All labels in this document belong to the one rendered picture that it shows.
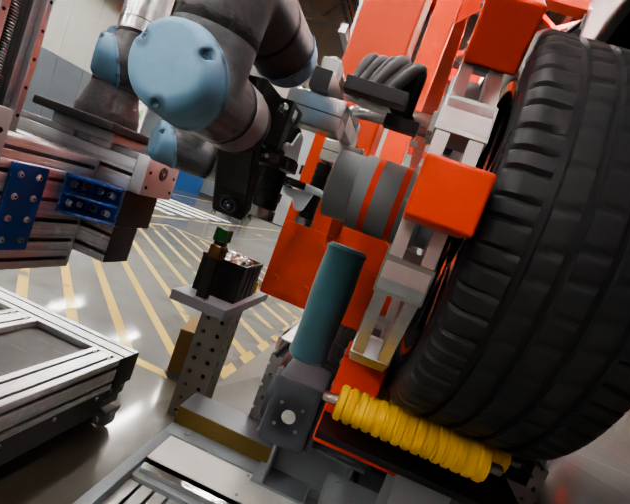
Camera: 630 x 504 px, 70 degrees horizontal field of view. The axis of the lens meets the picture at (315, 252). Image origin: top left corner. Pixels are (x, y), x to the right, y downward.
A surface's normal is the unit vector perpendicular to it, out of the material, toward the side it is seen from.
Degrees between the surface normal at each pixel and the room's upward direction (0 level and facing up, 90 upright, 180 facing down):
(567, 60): 51
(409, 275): 90
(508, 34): 125
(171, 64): 90
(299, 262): 90
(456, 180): 90
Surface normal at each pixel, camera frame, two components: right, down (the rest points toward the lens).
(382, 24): -0.18, 0.02
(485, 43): -0.34, 0.55
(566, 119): -0.04, -0.33
